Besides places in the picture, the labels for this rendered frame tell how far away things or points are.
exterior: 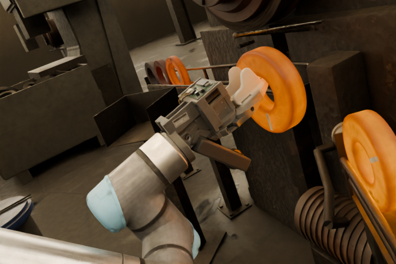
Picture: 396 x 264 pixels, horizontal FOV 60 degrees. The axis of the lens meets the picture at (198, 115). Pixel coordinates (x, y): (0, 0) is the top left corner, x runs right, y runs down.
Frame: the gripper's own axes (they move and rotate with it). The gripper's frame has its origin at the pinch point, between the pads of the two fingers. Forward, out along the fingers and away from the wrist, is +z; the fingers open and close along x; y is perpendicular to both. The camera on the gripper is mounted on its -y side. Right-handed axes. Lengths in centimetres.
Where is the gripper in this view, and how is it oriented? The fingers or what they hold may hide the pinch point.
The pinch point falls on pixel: (265, 81)
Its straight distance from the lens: 61.7
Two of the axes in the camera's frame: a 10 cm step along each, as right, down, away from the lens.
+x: -4.5, -1.9, 8.7
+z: 7.3, -6.4, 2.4
